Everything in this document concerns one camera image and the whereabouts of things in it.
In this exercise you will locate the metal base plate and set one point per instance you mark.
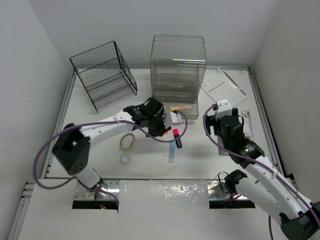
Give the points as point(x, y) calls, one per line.
point(107, 191)
point(217, 192)

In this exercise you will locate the light blue tube case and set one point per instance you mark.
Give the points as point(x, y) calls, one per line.
point(172, 148)

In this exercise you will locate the clear plastic drawer cabinet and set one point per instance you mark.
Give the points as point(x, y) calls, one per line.
point(178, 64)

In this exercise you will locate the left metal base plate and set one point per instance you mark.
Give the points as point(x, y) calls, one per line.
point(107, 191)

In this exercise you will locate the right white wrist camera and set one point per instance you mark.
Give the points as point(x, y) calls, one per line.
point(224, 108)

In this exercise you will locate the beige masking tape roll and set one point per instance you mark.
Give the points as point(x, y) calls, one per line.
point(127, 142)

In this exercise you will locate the orange glue tube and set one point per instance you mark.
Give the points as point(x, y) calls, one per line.
point(181, 108)

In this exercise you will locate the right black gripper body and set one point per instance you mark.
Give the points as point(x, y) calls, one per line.
point(210, 120)

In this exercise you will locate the clear tape roll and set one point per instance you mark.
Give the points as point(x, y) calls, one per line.
point(125, 159)

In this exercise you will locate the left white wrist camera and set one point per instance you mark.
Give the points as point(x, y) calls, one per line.
point(176, 118)

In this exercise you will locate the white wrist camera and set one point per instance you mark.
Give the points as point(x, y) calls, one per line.
point(224, 108)
point(176, 118)

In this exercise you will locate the white instruction sheet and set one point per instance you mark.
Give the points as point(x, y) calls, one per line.
point(218, 87)

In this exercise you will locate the pink highlighter black body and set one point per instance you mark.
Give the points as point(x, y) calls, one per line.
point(176, 135)

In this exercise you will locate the black wire mesh rack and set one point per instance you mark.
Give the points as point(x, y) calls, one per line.
point(104, 74)

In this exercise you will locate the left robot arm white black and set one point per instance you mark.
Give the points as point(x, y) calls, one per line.
point(73, 146)

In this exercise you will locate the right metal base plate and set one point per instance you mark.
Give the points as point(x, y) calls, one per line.
point(217, 192)

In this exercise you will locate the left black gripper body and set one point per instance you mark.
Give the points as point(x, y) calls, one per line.
point(156, 124)

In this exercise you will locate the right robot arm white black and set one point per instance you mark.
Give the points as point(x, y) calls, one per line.
point(258, 180)

